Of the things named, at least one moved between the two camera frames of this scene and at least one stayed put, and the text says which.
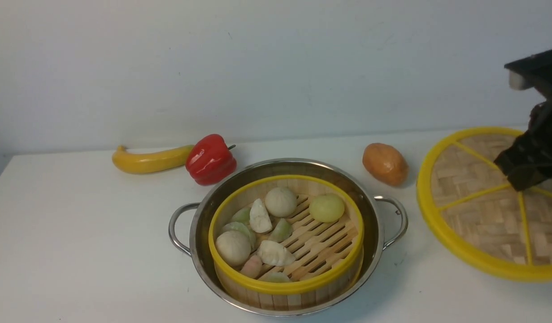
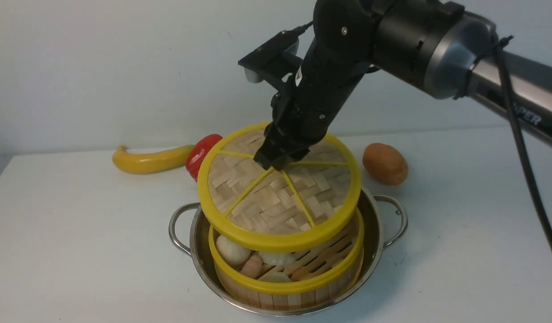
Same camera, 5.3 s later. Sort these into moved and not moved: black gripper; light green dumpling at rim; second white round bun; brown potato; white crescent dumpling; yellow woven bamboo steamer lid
Moved: black gripper; yellow woven bamboo steamer lid
Not moved: light green dumpling at rim; white crescent dumpling; second white round bun; brown potato
